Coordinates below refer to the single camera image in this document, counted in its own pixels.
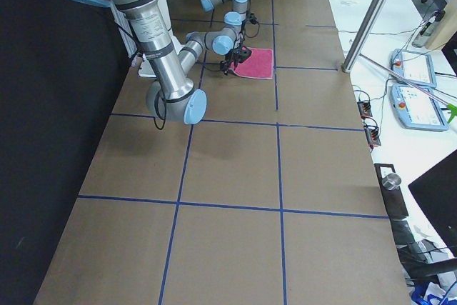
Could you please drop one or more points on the near blue teach pendant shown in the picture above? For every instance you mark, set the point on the near blue teach pendant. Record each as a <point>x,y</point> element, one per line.
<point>417,111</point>

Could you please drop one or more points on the far blue teach pendant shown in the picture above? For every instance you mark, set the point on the far blue teach pendant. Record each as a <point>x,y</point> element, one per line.
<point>414,66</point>

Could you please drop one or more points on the black monitor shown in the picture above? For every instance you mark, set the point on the black monitor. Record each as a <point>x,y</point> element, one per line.
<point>435,194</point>

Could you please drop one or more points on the silver metal cylinder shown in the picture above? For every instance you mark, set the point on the silver metal cylinder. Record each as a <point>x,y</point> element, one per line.
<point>391,181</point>

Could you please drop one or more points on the blue teach pendant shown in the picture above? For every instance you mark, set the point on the blue teach pendant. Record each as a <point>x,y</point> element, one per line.
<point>417,111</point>
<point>414,66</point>

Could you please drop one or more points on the orange black connector box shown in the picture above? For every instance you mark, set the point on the orange black connector box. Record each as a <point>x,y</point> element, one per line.
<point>372,136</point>
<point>364,108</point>

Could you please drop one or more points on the pink terry towel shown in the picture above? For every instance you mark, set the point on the pink terry towel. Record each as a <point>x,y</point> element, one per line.
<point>258,66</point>

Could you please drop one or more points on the aluminium frame post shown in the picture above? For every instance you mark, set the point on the aluminium frame post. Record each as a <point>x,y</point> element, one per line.
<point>362,35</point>

